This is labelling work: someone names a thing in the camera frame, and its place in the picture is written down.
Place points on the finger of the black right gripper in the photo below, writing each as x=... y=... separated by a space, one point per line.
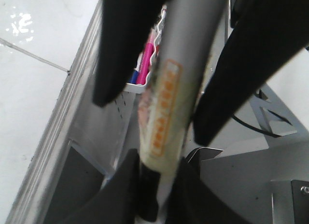
x=265 y=35
x=125 y=28

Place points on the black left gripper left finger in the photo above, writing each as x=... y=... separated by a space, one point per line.
x=116 y=203

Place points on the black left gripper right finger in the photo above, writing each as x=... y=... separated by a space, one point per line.
x=192 y=202

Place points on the white whiteboard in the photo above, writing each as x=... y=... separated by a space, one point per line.
x=39 y=40

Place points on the pink marker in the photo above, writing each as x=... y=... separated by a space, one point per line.
x=146 y=56

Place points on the blue marker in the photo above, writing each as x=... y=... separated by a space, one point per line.
x=136 y=72

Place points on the white marker holder tray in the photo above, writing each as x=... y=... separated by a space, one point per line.
x=158 y=27

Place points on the grey metal stand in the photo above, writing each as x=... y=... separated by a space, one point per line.
x=271 y=119

